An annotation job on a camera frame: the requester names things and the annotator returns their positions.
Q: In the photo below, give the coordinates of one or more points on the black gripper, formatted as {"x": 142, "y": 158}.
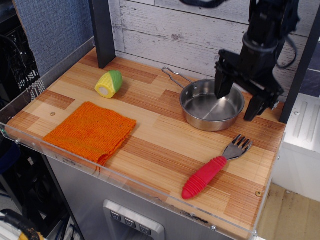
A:
{"x": 252, "y": 70}

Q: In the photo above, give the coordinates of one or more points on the stainless steel saucepan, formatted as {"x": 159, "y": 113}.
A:
{"x": 201, "y": 108}

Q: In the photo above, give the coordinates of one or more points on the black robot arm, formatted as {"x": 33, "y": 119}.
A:
{"x": 270, "y": 23}

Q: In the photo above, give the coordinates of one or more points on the orange knitted cloth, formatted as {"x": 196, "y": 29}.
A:
{"x": 92, "y": 132}

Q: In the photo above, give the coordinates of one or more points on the white side cabinet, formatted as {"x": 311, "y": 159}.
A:
{"x": 297, "y": 167}

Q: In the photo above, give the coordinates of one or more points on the toy corn cob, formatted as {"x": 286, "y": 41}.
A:
{"x": 109, "y": 84}

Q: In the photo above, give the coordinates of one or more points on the clear acrylic table guard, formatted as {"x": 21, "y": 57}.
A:
{"x": 149, "y": 170}

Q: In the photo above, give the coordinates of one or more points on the silver dispenser button panel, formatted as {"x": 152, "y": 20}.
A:
{"x": 126, "y": 224}

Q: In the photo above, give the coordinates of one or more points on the yellow object bottom left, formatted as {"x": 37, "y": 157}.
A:
{"x": 30, "y": 234}

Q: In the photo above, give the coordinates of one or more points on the dark right shelf post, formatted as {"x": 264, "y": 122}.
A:
{"x": 307, "y": 78}

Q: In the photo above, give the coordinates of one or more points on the dark shelf post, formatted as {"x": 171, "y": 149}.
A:
{"x": 307, "y": 78}
{"x": 103, "y": 31}

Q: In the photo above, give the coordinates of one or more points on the red handled metal fork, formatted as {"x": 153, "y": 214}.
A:
{"x": 199, "y": 180}

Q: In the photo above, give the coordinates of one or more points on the dark left shelf post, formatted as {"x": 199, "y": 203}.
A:
{"x": 103, "y": 31}

